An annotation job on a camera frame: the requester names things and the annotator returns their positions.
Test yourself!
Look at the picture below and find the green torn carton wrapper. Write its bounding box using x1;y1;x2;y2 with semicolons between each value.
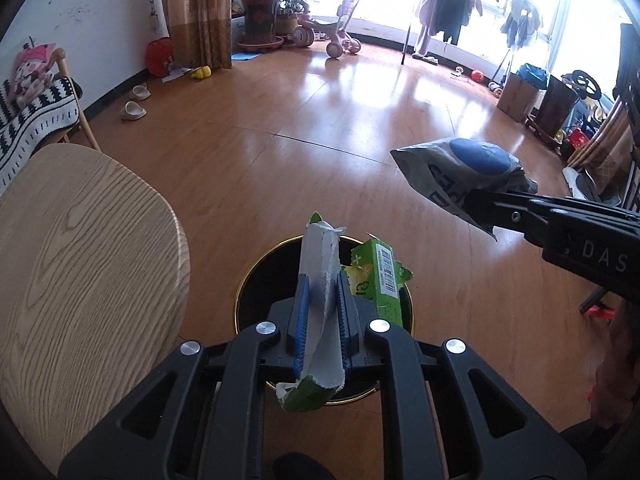
276;212;345;413

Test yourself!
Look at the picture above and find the beige slipper near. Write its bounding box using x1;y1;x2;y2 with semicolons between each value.
120;101;146;122

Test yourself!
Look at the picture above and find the pink kids tricycle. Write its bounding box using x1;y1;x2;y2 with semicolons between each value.
291;0;362;60

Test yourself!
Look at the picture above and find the brown curtain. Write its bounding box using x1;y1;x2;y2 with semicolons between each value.
162;0;231;70

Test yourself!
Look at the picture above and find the grey blue snack bag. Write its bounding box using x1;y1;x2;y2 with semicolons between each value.
390;138;538;234

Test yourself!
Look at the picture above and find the red bag by wall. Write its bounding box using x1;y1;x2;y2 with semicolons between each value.
144;37;174;78

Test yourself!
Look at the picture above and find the beige slipper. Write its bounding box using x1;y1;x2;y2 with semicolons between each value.
120;101;146;122
129;84;151;102

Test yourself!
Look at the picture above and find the black trash bin gold rim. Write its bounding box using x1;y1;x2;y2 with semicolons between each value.
233;234;414;406

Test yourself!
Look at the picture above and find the pink stuffed doll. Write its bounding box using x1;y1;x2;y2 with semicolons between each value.
10;44;55;110

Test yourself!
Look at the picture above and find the clothes drying rack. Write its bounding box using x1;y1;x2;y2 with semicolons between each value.
402;0;542;89

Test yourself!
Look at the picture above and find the striped black white sofa blanket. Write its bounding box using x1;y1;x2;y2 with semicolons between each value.
0;77;77;193

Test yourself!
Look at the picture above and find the person right hand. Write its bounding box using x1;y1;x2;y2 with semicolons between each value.
590;301;639;428

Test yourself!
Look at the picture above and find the large potted plant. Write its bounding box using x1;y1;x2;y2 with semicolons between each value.
238;0;309;52

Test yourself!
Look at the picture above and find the beige slipper far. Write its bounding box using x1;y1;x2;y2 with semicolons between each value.
129;84;151;102

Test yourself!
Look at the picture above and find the brown cardboard box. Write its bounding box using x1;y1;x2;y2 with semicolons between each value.
497;73;539;122

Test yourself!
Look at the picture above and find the dark wooden bin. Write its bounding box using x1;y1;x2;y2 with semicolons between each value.
525;76;579;144

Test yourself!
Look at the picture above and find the red ball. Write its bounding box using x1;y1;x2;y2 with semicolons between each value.
471;70;485;84

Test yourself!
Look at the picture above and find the yellow toy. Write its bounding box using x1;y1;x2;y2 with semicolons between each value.
190;65;212;80

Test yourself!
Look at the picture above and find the green juice carton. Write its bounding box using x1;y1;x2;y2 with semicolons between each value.
343;235;413;330

